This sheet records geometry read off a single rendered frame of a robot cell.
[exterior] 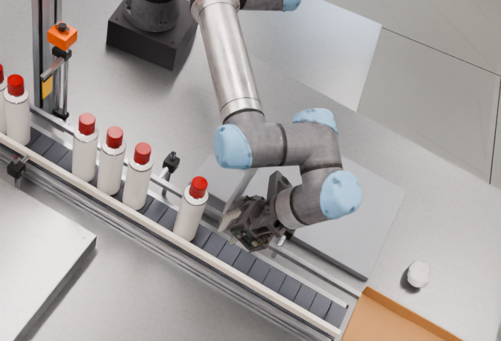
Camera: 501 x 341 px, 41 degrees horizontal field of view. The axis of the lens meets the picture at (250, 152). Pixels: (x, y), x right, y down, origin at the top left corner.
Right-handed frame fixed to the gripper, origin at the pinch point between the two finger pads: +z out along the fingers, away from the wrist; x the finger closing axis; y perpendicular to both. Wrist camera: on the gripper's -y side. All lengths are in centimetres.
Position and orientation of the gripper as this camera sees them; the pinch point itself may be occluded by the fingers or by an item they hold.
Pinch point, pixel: (227, 222)
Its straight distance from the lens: 140.7
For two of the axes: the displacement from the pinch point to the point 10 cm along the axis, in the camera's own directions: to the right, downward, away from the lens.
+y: -4.4, 6.5, -6.2
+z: -6.3, 2.6, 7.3
